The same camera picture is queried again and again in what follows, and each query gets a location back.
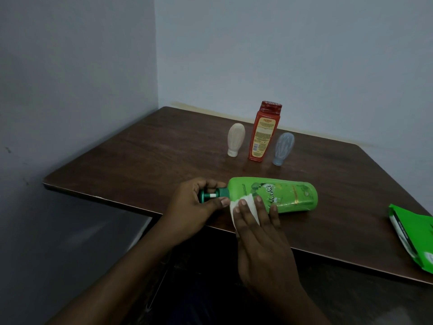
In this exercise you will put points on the person's left hand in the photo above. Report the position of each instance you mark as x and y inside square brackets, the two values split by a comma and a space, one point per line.
[184, 213]

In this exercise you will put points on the person's right forearm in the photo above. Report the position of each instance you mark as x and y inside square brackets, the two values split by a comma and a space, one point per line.
[291, 304]

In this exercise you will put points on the person's left forearm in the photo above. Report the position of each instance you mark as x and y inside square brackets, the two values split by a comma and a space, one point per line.
[118, 284]

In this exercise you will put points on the person's left thumb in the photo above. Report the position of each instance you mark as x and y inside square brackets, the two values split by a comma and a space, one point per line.
[216, 205]

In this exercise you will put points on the white wipe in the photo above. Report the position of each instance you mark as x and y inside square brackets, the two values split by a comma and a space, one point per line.
[250, 209]

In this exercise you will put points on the green pump bottle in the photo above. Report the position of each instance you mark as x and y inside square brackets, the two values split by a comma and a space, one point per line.
[291, 196]

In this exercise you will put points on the person's right little finger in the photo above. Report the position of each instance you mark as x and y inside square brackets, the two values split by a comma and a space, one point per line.
[274, 218]

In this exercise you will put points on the person's right middle finger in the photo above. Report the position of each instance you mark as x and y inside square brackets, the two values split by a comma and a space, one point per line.
[245, 216]

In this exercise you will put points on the small beige squeeze bottle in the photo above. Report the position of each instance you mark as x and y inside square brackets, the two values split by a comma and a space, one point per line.
[235, 138]

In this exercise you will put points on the small blue translucent squeeze bottle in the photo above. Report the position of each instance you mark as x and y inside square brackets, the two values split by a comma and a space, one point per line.
[282, 148]

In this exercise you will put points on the red bottle with yellow label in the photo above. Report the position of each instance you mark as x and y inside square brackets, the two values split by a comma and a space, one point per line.
[264, 131]

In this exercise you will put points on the person's right hand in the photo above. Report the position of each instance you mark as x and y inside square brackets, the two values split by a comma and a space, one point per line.
[264, 247]

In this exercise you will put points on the green wipes packet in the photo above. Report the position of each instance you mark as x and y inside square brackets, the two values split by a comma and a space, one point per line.
[414, 233]

